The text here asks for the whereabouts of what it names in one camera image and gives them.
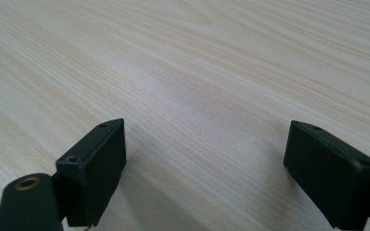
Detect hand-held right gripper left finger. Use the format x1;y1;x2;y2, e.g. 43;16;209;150
55;117;127;229

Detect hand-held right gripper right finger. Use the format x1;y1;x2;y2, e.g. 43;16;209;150
282;119;370;230

